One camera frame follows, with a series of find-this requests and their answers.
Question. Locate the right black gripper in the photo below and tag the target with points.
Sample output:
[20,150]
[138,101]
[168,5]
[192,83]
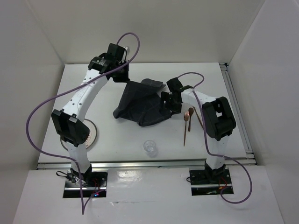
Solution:
[165,96]

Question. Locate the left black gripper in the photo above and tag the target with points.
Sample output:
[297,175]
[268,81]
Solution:
[124,79]

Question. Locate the copper fork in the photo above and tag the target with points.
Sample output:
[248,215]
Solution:
[186,118]

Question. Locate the copper knife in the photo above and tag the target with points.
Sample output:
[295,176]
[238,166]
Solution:
[199,119]

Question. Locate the dark checked cloth placemat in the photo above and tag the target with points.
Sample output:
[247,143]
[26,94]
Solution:
[140,103]

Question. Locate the clear plastic cup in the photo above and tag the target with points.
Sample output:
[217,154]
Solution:
[150,148]

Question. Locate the white plate orange sunburst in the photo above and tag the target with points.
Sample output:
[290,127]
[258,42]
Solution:
[93,134]

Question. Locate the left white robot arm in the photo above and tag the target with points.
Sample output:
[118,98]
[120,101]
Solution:
[69,121]

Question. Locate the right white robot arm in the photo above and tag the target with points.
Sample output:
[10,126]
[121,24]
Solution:
[217,119]

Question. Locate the aluminium rail front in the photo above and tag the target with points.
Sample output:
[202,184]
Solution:
[126,164]

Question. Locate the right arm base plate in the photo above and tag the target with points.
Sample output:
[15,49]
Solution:
[201,185]

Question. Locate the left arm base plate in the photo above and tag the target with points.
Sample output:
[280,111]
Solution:
[96,187]

